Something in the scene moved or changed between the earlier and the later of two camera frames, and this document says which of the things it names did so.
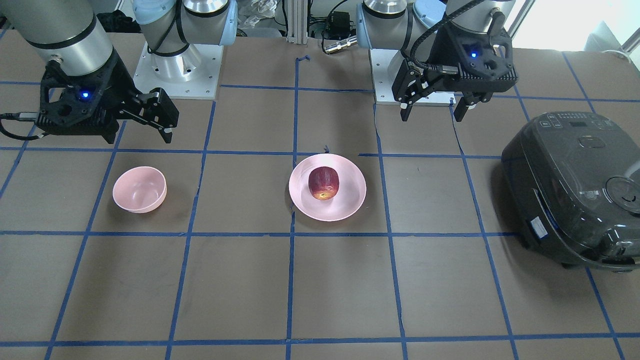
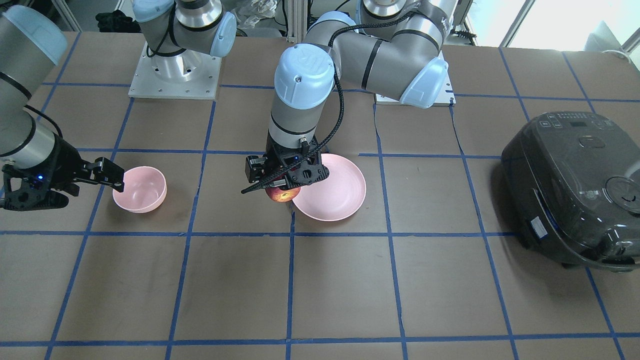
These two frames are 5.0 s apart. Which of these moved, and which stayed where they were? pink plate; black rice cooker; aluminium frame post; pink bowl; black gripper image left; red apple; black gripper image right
Moved: black gripper image right; black gripper image left; red apple
Stayed: pink plate; aluminium frame post; black rice cooker; pink bowl
